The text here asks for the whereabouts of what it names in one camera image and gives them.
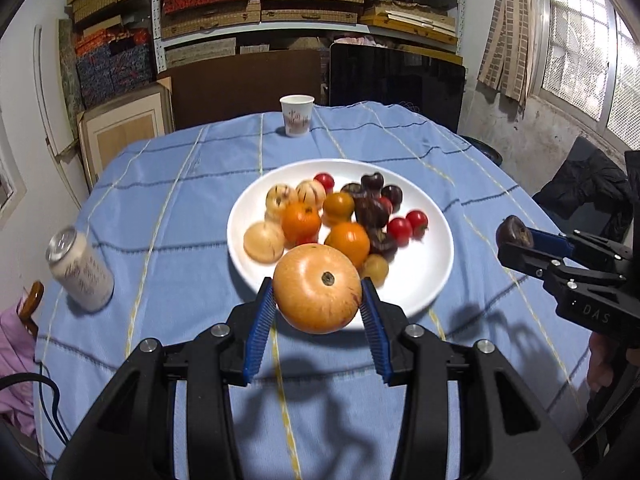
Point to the green patterned slab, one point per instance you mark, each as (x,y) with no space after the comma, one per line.
(70,70)

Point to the person's right hand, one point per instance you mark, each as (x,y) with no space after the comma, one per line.
(600,365)

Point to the tan longan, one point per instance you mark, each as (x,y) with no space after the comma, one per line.
(375,268)

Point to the black jacket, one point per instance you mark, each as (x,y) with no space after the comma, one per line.
(585,185)

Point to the white beverage can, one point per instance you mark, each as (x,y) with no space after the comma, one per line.
(82,272)

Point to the stack of yellow flat boxes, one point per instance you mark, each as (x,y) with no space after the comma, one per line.
(410,22)

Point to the blue checked tablecloth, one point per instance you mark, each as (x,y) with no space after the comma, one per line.
(175,235)

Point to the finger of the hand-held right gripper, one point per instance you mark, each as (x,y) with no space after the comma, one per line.
(550,241)
(525,257)

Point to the lilac cloth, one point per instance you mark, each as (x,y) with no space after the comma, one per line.
(15,355)

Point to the dark brown board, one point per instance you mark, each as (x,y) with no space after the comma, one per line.
(240,85)

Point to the pale yellow apple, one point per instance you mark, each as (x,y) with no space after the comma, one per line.
(279,197)
(264,241)
(310,192)
(315,295)

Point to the glossy dark purple plum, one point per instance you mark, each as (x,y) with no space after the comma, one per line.
(392,194)
(372,181)

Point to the white metal shelf rack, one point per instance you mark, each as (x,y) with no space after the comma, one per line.
(156,20)

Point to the black round stool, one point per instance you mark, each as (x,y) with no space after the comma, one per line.
(482,147)

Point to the grey woven box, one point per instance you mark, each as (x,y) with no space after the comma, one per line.
(200,52)

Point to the wooden framed picture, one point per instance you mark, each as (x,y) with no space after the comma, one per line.
(125,135)

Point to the dark purple water chestnut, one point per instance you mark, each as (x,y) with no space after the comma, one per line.
(382,243)
(512,230)
(370,211)
(351,189)

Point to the window with mesh grille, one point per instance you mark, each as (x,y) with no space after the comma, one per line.
(575,50)

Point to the aluminium framed window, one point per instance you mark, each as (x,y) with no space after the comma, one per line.
(7,180)

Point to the pile of blue patterned boxes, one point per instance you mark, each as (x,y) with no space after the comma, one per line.
(115,70)

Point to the hanging beige brick-pattern sheet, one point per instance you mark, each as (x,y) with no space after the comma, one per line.
(510,35)

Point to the red cherry tomato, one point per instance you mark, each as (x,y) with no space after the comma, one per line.
(307,240)
(386,205)
(324,181)
(399,228)
(417,221)

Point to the large orange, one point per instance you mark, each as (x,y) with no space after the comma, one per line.
(347,242)

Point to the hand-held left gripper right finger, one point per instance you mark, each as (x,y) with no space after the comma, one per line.
(377,340)

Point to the pink cloth bundle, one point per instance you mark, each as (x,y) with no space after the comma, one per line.
(350,40)

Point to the white round plate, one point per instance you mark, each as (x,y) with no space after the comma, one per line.
(425,270)

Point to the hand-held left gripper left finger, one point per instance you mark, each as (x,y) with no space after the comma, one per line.
(257,340)

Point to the black monitor screen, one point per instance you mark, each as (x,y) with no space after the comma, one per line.
(395,80)

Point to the small orange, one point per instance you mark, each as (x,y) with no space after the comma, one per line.
(301,221)
(338,207)

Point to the white leaning board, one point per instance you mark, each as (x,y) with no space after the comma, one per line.
(42,85)

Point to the white paper cup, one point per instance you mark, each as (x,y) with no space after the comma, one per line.
(296,115)

